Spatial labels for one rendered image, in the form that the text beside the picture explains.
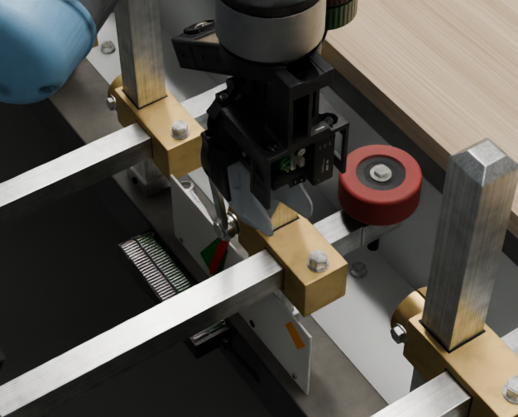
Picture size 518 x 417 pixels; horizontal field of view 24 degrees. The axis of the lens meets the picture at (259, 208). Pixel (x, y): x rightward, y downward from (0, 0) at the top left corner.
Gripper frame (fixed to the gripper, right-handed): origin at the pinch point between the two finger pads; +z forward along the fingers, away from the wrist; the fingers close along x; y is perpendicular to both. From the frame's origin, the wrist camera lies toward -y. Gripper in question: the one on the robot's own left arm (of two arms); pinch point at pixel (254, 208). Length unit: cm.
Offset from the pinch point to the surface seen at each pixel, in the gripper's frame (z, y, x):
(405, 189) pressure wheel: 10.1, -2.0, 18.3
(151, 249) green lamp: 30.6, -24.3, 1.7
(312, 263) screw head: 13.0, -1.2, 7.1
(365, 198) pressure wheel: 10.1, -3.2, 14.4
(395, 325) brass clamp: 5.9, 12.5, 5.6
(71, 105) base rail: 31, -50, 5
